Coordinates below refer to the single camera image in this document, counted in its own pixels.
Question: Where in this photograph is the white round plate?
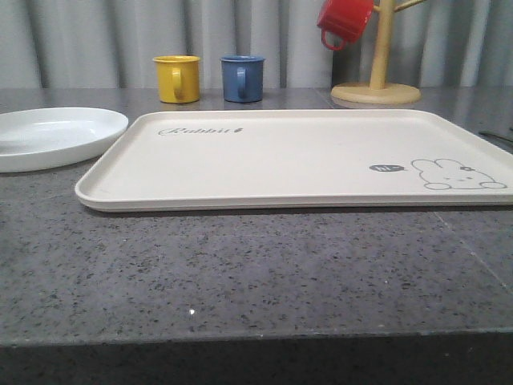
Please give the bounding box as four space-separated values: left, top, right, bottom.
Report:
1 107 128 172

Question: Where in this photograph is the silver metal fork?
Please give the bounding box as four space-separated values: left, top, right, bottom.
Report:
479 131 513 145

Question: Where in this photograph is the beige rabbit serving tray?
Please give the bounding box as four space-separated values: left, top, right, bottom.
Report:
75 109 512 212

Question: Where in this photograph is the blue enamel mug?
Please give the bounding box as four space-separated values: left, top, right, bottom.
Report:
220 55 265 103

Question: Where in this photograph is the yellow enamel mug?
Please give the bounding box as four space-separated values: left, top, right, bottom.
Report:
152 55 200 104

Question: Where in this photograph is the wooden mug tree stand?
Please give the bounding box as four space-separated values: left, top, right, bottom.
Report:
331 0 423 104

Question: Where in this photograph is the red enamel mug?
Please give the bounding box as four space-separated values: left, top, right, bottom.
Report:
317 0 374 51

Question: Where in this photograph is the grey curtain backdrop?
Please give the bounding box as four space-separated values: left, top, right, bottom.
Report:
1 1 512 88

